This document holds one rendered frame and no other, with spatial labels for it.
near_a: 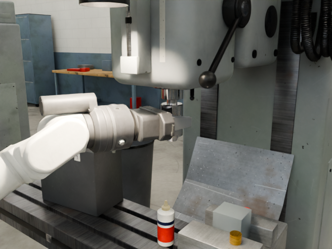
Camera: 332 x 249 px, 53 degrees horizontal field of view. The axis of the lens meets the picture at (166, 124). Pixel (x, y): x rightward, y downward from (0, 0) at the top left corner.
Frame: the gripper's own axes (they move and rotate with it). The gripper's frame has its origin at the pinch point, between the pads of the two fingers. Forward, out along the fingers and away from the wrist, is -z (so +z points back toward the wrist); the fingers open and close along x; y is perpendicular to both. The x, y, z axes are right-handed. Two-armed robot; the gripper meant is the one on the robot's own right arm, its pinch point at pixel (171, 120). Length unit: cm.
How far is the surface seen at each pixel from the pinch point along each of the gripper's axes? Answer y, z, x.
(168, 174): 122, -144, 232
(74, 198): 26.9, 13.9, 29.0
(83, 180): 20.5, 12.1, 25.6
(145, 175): 86, -80, 164
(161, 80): -9.5, 6.8, -7.1
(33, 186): 32, 21, 55
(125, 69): -11.3, 12.5, -4.1
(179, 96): -5.5, -0.3, -2.4
